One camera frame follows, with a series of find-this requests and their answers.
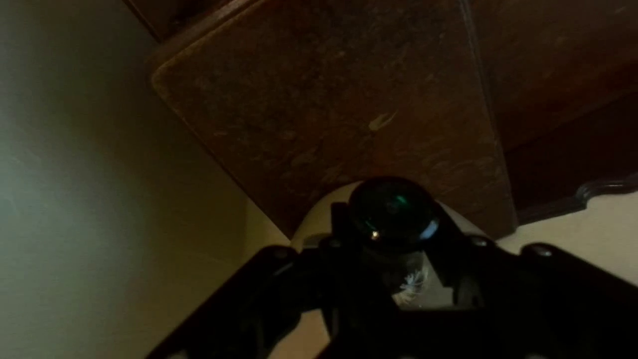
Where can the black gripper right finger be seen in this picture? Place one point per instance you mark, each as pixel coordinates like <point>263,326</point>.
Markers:
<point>530,306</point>

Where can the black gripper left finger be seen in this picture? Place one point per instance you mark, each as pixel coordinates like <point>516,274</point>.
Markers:
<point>251,300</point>

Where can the cream ceramic lamp white shade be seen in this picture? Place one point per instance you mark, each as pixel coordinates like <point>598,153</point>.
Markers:
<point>319,222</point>

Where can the brown wooden table top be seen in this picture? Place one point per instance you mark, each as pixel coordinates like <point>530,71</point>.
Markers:
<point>331,101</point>

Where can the dark wooden dresser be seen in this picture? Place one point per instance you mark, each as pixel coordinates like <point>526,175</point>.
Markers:
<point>564,81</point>

